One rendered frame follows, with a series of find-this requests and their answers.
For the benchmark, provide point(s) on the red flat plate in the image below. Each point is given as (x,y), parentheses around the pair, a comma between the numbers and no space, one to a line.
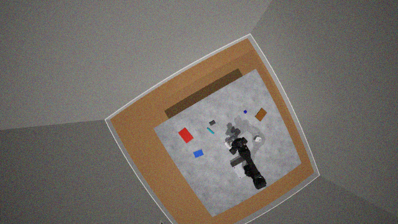
(186,136)

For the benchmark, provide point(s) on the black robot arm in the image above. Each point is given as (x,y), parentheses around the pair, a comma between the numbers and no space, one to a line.
(250,169)

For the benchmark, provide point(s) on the brown flat bar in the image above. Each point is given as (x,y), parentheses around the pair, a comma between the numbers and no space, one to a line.
(261,114)

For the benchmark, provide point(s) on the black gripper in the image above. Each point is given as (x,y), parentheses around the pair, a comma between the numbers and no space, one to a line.
(233,149)

